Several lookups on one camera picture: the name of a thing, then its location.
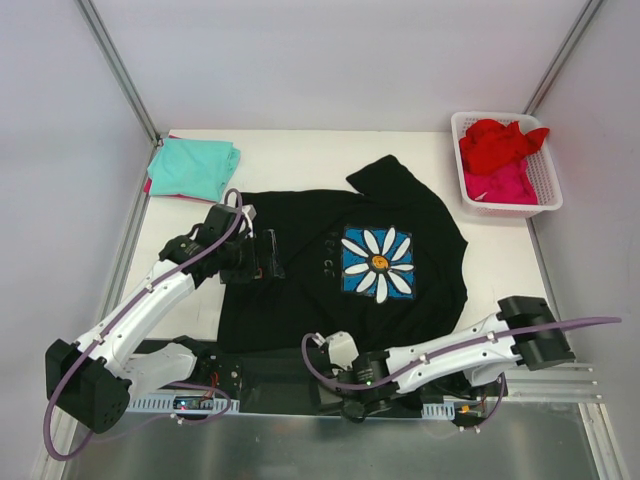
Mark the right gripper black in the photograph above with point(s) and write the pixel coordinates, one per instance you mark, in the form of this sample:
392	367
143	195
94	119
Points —
329	395

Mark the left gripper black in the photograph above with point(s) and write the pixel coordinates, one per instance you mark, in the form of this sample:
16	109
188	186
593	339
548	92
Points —
258	256

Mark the black t-shirt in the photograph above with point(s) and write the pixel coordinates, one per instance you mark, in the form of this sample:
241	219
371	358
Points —
381	261

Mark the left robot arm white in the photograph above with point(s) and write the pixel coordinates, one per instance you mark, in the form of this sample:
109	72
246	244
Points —
94	378

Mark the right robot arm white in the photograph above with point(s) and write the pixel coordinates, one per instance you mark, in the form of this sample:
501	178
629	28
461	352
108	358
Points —
523	331

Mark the folded teal t-shirt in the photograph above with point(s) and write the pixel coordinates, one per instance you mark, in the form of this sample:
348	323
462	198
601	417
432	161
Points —
227	163

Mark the magenta t-shirt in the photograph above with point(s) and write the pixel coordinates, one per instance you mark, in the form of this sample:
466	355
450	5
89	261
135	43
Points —
508	184

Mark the red t-shirt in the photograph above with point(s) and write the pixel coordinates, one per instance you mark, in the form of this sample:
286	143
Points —
489	145

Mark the white plastic basket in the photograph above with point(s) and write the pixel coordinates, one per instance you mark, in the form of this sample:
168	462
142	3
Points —
541	170

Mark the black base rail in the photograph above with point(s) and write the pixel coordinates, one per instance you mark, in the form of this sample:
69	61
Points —
278	383

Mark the left aluminium frame post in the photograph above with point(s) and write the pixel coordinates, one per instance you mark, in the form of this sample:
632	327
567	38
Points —
109	50

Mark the aluminium frame post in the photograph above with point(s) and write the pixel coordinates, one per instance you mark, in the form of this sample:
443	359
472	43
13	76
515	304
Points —
109	50
577	31

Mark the right aluminium frame post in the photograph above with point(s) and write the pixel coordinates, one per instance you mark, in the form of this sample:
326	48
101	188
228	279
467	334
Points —
577	31

